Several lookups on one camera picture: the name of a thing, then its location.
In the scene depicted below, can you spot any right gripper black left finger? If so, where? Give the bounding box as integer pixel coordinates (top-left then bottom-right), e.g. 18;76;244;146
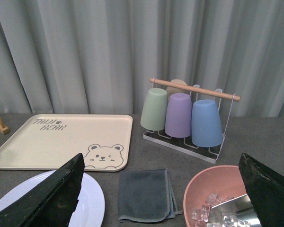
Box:
0;153;85;227

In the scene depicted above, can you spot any metal ice scoop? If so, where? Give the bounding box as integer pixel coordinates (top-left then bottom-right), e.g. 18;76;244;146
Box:
208;194;261;227

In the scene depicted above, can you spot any white wire cup rack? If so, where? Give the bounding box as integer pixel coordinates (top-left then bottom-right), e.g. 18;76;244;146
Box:
143;78;240;164

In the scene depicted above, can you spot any beige plastic cup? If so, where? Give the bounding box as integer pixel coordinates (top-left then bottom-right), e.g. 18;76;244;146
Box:
166;79;187;99

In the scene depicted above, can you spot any white round plate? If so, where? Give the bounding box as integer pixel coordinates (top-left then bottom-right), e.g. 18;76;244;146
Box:
0;170;105;227

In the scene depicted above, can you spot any beige bear serving tray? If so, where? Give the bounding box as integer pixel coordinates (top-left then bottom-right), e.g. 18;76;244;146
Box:
0;114;133;172

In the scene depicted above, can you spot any green plastic cup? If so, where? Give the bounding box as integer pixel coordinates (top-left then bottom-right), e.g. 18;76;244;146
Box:
140;88;168;131

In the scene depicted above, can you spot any purple plastic cup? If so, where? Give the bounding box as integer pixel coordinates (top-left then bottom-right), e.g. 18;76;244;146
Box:
165;93;192;138

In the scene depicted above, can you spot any pink bowl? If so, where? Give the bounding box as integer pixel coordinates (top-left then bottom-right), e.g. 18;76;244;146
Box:
183;165;246;227

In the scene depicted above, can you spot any grey folded cloth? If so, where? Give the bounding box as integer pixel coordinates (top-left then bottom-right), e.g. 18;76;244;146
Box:
118;169;183;223

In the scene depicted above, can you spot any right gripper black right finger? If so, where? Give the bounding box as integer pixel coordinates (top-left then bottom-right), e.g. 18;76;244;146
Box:
239;153;284;227

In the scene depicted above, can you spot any grey curtain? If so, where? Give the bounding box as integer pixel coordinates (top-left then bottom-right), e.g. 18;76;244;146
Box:
0;0;284;117

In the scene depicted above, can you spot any blue plastic cup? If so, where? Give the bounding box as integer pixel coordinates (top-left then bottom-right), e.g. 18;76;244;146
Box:
191;99;222;148

